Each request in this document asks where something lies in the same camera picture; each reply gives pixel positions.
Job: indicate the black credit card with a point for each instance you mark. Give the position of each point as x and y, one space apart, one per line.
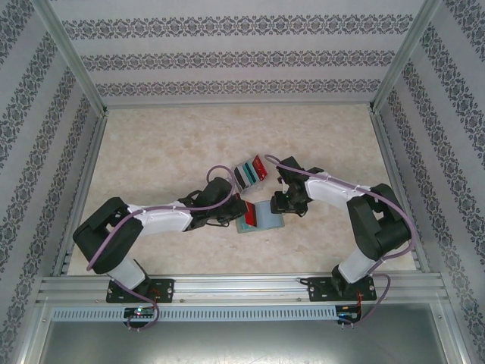
241 177

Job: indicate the aluminium side rail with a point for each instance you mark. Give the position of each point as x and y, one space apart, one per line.
398 189

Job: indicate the red credit card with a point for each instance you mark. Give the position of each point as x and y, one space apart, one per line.
252 216
260 167

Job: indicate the aluminium cross rail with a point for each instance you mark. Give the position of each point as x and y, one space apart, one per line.
238 104

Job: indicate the aluminium mounting rail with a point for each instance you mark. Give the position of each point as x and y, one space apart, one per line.
242 288

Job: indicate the aluminium frame post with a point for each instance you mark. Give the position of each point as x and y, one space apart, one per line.
74 60
405 57

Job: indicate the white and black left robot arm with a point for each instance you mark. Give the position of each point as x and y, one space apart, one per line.
163 221

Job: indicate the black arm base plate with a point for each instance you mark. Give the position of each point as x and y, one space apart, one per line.
166 290
318 290

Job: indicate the grey metal panel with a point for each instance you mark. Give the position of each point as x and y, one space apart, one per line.
242 345

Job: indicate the clear acrylic card box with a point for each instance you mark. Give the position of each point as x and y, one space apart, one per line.
261 182

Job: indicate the small circuit board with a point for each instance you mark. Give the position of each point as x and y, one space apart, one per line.
348 312
140 311

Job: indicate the green leather card holder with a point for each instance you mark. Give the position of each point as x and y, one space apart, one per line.
269 221

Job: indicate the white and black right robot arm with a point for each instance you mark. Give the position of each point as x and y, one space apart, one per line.
329 191

